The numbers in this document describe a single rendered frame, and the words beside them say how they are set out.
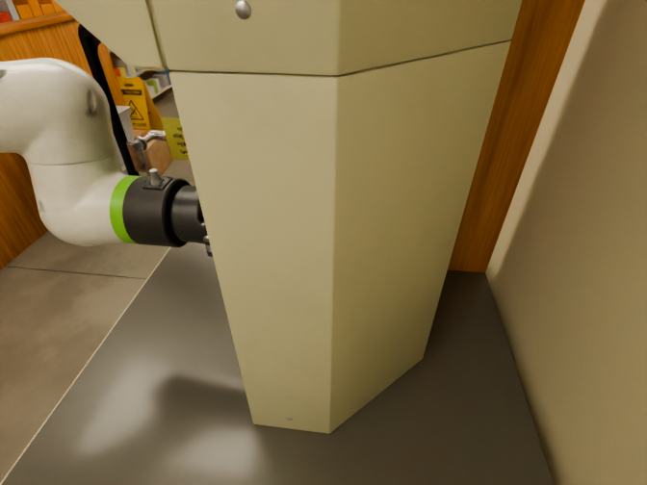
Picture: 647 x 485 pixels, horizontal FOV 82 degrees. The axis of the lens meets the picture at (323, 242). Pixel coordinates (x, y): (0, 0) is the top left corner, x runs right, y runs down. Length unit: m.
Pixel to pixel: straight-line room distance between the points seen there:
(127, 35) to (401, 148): 0.20
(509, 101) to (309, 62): 0.47
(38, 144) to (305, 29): 0.38
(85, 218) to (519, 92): 0.63
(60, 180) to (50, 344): 1.74
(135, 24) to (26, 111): 0.27
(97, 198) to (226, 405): 0.34
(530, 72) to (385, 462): 0.58
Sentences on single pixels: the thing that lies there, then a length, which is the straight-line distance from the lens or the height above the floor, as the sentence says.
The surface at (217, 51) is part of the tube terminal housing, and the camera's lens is 0.26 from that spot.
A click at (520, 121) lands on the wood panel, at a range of 0.69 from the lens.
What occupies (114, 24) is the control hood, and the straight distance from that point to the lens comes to 0.29.
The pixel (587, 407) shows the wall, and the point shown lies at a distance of 0.61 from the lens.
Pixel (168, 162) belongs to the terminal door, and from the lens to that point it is 0.74.
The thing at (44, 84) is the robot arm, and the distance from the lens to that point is 0.53.
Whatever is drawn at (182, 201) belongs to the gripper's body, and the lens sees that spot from 0.49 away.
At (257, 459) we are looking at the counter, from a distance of 0.58.
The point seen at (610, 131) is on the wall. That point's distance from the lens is 0.60.
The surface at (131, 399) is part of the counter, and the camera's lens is 0.67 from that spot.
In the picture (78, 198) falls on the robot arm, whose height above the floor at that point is 1.23.
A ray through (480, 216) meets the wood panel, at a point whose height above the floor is 1.08.
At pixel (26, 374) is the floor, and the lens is 2.18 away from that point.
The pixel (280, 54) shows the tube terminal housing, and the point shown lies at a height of 1.42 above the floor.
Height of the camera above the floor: 1.47
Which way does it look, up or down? 38 degrees down
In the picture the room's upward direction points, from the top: straight up
